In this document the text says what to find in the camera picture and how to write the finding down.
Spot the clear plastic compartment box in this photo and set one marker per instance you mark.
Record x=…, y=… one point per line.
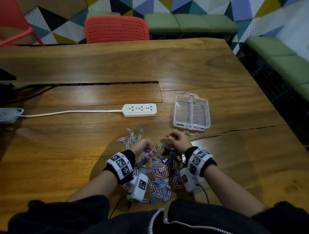
x=190, y=113

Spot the black zip jacket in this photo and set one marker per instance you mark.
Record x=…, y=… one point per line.
x=72, y=217

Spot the person's right hand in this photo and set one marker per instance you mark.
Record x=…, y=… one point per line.
x=181, y=141

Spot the white power strip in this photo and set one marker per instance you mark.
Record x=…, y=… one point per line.
x=140, y=110

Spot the grey power adapter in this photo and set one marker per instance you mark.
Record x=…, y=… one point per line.
x=9, y=115

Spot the black desktop device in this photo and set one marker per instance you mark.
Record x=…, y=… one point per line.
x=4, y=74

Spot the pile of pastel paper clips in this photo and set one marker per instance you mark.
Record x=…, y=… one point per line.
x=159, y=168

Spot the person's right forearm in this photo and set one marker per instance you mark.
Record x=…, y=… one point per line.
x=229, y=188

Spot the person's left hand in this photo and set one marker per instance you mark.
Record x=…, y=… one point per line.
x=141, y=147

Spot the red perforated plastic chair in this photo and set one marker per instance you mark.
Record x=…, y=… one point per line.
x=116, y=30

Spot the person's left forearm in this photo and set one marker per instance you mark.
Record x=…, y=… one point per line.
x=96, y=185

